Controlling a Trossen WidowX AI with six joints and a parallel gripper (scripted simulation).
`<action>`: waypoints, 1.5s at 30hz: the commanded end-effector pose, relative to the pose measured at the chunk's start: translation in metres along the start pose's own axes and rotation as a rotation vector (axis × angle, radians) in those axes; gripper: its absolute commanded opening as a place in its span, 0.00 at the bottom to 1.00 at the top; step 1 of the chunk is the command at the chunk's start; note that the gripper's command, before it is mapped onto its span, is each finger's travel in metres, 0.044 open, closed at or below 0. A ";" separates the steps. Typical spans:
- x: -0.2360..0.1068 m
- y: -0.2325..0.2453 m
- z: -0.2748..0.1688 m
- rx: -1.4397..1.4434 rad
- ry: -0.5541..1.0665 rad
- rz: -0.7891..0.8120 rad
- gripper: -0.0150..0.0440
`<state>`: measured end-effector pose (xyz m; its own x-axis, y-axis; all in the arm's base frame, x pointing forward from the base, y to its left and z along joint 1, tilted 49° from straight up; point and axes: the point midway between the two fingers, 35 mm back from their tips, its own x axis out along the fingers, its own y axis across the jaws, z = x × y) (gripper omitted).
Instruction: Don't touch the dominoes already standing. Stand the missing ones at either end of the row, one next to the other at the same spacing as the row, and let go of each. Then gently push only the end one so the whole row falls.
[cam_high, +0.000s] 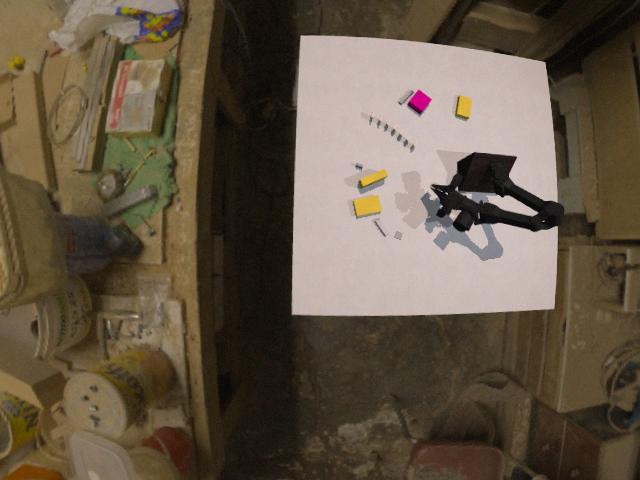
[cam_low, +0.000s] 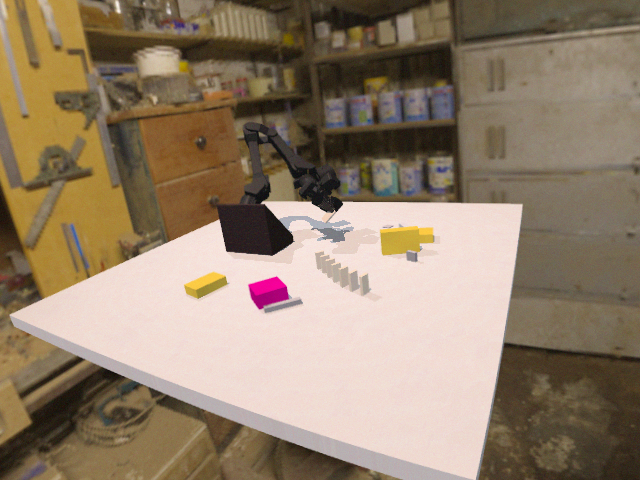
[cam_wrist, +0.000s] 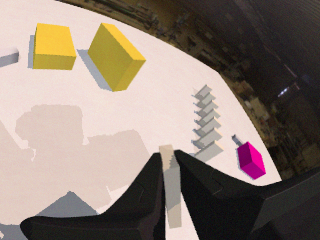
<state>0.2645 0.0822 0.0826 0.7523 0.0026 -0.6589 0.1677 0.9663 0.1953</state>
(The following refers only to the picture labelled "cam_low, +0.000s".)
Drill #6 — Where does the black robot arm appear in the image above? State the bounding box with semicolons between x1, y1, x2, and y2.
239;122;341;204

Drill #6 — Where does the yellow rectangular block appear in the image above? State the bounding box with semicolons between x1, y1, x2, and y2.
184;272;228;299
419;227;433;243
380;226;420;255

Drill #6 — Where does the magenta block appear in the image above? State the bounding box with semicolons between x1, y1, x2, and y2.
249;277;289;309

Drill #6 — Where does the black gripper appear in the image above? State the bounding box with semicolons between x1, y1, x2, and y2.
299;179;343;213

